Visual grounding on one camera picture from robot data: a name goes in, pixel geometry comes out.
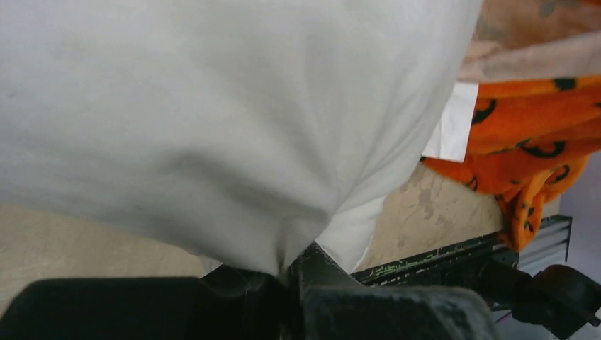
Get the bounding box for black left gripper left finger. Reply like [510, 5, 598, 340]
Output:
[1, 266, 282, 339]

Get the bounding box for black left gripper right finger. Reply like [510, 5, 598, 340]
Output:
[293, 244, 500, 339]

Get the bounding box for white pillow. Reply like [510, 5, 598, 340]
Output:
[1, 1, 482, 276]

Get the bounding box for orange patterned pillowcase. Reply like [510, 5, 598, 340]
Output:
[422, 1, 600, 251]

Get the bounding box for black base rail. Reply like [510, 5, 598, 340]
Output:
[352, 234, 532, 312]

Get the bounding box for aluminium frame rails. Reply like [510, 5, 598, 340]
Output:
[517, 215, 572, 276]

